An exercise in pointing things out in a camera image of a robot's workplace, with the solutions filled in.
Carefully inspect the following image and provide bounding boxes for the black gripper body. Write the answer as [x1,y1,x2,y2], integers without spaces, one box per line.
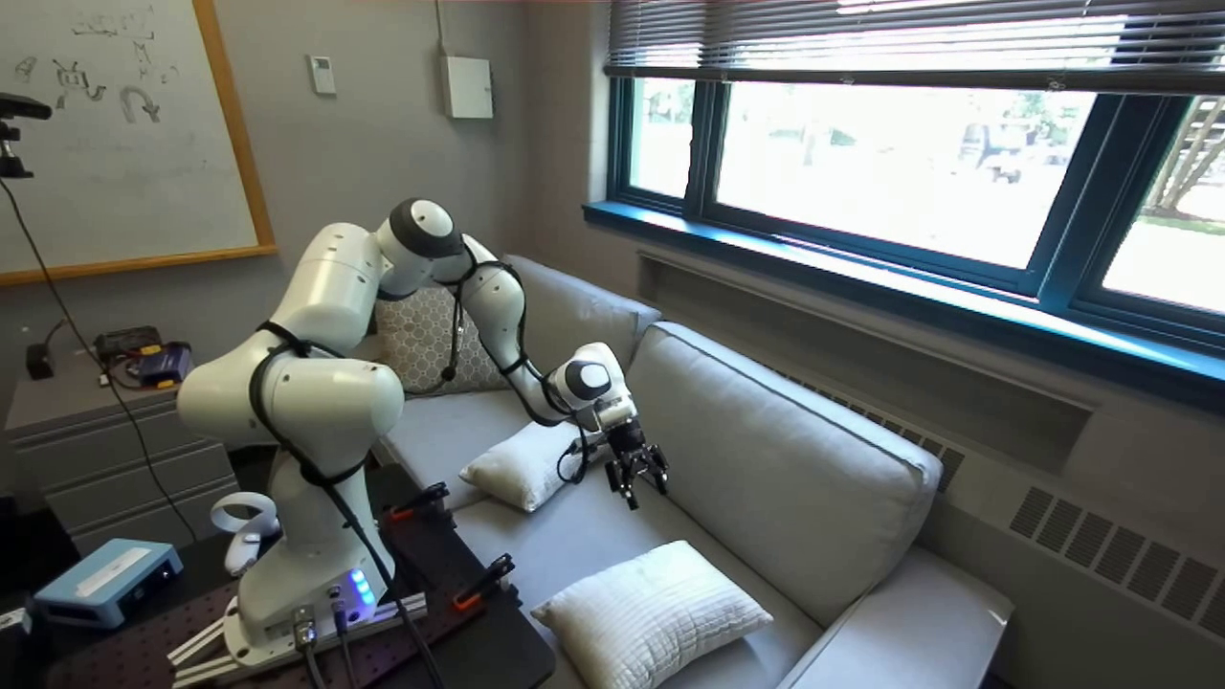
[600,419,658,480]

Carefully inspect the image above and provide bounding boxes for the white quilted pillow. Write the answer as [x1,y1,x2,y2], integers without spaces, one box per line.
[456,419,593,516]
[529,535,778,689]

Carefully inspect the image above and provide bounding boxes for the grey fabric couch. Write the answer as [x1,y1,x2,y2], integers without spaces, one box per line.
[367,250,1026,689]

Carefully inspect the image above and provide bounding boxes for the grey lattice patterned pillow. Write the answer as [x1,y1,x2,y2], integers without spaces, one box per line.
[359,278,515,397]

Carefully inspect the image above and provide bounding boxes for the red black clamp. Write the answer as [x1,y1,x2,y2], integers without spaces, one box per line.
[448,553,520,620]
[379,480,456,531]

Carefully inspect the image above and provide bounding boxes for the black robot table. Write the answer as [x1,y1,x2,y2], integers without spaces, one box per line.
[34,474,563,689]

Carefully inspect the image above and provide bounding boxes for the white VR controller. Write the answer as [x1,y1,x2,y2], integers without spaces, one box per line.
[206,486,289,582]

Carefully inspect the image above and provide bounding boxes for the wide teal framed window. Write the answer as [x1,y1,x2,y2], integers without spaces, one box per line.
[584,63,1225,395]

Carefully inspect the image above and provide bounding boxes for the black orange device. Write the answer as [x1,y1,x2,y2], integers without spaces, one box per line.
[92,323,205,395]

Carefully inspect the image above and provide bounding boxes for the window blinds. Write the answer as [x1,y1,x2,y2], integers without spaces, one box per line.
[600,0,1225,101]

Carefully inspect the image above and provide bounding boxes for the light blue box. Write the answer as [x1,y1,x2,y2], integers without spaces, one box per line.
[32,531,192,633]

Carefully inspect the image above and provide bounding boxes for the grey drawer cabinet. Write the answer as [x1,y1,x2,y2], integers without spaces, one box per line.
[4,342,247,557]

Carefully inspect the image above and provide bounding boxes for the wood framed whiteboard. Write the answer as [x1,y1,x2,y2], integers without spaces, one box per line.
[0,0,280,291]

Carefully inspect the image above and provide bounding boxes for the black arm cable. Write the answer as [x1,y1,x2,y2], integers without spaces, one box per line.
[247,254,604,605]

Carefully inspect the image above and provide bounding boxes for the white wall box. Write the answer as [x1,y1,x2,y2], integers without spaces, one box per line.
[436,49,502,125]

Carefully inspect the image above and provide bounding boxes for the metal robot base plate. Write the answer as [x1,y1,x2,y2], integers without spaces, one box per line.
[165,590,436,685]

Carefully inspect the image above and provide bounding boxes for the wall heater grille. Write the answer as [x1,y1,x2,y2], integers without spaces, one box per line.
[1009,480,1225,648]

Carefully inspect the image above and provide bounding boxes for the white wall thermostat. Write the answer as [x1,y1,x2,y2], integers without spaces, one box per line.
[304,49,345,101]

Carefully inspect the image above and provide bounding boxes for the black camera on stand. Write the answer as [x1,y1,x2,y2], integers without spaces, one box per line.
[0,90,58,184]

